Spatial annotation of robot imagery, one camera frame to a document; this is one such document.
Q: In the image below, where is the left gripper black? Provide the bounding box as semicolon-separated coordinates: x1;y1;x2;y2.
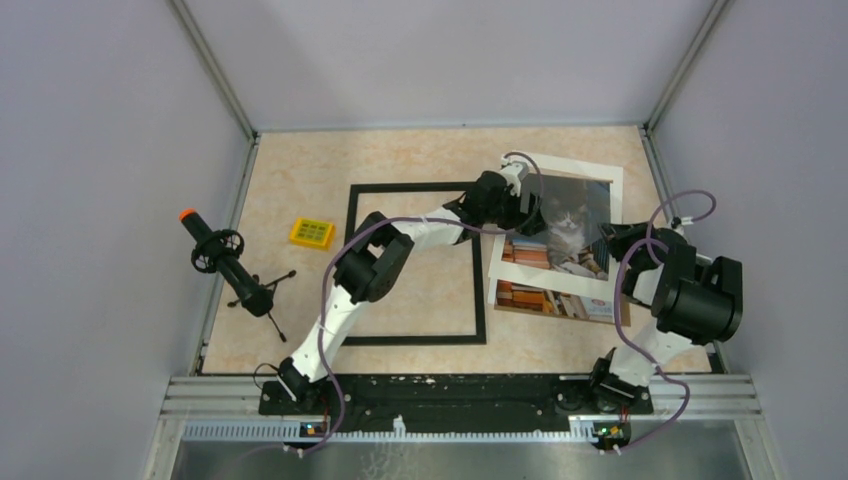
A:
481;186;547;237

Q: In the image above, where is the cat photo print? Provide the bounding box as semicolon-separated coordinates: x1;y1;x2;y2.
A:
501;174;611;281

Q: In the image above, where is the white photo mat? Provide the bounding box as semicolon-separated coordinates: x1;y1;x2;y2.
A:
488;153;623;301

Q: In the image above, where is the black picture frame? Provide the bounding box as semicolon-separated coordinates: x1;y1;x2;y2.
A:
343;182;487;347

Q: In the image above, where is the brown frame backing board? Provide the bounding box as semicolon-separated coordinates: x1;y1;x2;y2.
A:
488;280;615;325

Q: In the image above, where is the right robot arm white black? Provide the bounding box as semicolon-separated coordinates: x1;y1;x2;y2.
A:
586;223;743;413

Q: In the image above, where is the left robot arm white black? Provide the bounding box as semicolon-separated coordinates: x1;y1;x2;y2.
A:
277;167;545;414

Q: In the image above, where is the yellow small tray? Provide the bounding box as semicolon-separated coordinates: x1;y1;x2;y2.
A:
289;217;336;251

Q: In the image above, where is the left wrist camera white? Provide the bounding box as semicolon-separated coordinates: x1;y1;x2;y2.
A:
498;151;541;198

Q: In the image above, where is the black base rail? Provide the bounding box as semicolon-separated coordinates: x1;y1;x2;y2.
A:
258;374;654;434

